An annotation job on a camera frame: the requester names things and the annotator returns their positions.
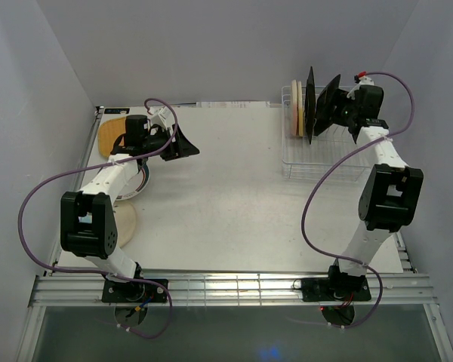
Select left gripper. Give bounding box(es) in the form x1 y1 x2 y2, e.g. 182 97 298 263
143 124 199 162

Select black floral square plate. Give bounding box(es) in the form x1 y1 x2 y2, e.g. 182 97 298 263
313 74 341 137

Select cream floral square plate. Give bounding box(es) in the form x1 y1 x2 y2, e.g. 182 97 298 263
304 67 316 144

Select yellow cream round plate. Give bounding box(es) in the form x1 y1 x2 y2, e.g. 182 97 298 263
297 81 304 137

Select green rimmed white plate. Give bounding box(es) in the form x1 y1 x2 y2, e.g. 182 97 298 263
116 165 150 201

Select pink cream round plate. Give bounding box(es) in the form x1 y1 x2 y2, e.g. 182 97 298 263
290 79 298 137

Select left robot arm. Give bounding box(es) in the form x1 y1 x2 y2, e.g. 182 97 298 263
60 114 200 302

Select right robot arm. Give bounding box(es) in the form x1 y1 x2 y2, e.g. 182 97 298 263
325 82 424 299

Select paper sheets at back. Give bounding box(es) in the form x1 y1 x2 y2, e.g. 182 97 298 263
196 100 270 109

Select orange woven square plate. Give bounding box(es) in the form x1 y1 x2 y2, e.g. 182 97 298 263
97 117 126 158

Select blue label sticker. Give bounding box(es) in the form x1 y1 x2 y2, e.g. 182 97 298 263
103 108 130 115

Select blue cream round plate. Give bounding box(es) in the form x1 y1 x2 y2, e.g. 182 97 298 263
113 201 137 247

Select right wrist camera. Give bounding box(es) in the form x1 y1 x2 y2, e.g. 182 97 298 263
347 72 374 100

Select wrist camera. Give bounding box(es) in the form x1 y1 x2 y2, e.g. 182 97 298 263
347 72 374 100
147 106 174 130

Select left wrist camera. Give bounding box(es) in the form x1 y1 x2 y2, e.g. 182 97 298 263
147 106 174 130

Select white wire dish rack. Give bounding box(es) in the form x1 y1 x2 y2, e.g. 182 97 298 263
281 85 371 183

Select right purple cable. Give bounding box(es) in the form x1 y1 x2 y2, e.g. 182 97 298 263
300 71 416 328

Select purple cable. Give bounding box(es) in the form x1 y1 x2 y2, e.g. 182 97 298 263
17 98 179 339
300 71 416 328

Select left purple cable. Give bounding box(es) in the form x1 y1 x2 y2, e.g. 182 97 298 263
17 98 179 339

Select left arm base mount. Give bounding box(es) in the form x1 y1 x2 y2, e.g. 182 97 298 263
101 279 168 304

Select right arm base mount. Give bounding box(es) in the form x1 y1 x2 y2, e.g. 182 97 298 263
300 277 371 302

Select aluminium frame rail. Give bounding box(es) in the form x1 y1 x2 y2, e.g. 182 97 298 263
29 273 437 307

